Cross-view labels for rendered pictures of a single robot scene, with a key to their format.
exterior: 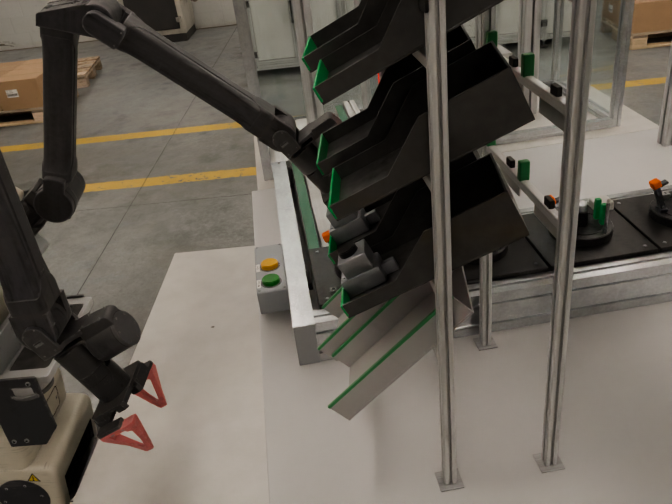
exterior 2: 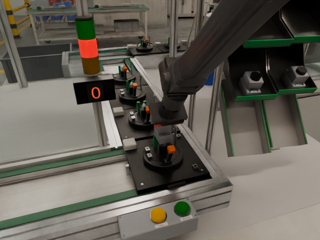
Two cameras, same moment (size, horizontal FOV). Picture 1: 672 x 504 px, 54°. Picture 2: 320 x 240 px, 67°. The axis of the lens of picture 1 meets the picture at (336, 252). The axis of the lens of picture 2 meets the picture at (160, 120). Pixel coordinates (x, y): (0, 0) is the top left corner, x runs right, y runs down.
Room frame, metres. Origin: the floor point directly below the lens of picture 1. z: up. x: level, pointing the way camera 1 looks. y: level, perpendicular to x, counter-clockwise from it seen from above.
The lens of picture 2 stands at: (1.43, 0.57, 1.52)
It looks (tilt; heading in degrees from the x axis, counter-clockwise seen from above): 32 degrees down; 256
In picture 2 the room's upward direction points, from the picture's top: straight up
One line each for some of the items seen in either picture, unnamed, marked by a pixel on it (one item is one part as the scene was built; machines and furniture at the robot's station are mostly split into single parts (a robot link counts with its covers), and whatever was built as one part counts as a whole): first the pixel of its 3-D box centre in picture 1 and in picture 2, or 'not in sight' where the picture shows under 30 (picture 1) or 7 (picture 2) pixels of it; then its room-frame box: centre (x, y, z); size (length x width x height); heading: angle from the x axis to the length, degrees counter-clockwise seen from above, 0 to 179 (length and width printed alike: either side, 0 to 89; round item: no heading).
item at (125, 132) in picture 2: (476, 232); (144, 111); (1.28, -0.32, 1.01); 0.24 x 0.24 x 0.13; 4
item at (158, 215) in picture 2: (269, 265); (158, 215); (1.34, 0.16, 0.96); 0.04 x 0.04 x 0.02
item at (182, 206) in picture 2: (271, 281); (182, 209); (1.27, 0.15, 0.96); 0.04 x 0.04 x 0.02
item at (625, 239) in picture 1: (581, 215); (132, 88); (1.30, -0.56, 1.01); 0.24 x 0.24 x 0.13; 4
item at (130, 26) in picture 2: not in sight; (126, 25); (0.75, -5.63, 0.40); 0.61 x 0.41 x 0.22; 176
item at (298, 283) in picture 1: (292, 240); (86, 225); (1.53, 0.11, 0.91); 0.89 x 0.06 x 0.11; 4
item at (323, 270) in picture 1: (366, 270); (163, 159); (1.27, -0.06, 0.96); 0.24 x 0.24 x 0.02; 4
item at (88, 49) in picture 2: not in sight; (88, 46); (1.46, -0.17, 1.33); 0.05 x 0.05 x 0.05
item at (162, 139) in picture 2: not in sight; (162, 127); (1.27, -0.07, 1.09); 0.08 x 0.04 x 0.07; 94
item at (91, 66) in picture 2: not in sight; (91, 64); (1.46, -0.17, 1.28); 0.05 x 0.05 x 0.05
